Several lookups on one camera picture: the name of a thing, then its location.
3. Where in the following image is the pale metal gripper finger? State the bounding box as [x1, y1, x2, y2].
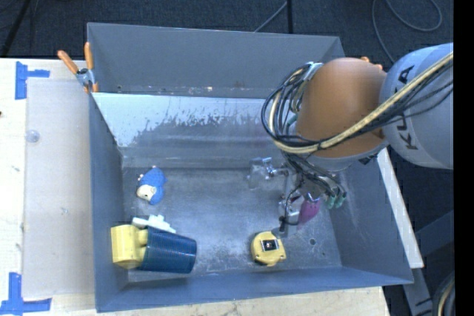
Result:
[278, 195, 299, 216]
[272, 213, 301, 238]

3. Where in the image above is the purple pointed thing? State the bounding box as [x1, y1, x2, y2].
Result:
[297, 197, 322, 229]

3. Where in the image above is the yellow tape measure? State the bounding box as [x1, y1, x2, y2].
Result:
[250, 231, 287, 268]

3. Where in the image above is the clear glass thing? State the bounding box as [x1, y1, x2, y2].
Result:
[247, 156, 290, 191]

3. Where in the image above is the grey metal bin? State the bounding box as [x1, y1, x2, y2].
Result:
[85, 21, 415, 314]

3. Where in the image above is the dark blue ribbed cup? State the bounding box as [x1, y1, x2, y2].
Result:
[138, 226, 198, 275]

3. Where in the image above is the white plastic toy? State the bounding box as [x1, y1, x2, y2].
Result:
[131, 214, 177, 235]

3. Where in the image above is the blue toy animal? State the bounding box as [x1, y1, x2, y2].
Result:
[136, 165, 169, 206]

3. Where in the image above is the yellow plastic block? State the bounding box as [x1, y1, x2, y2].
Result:
[110, 224, 150, 270]

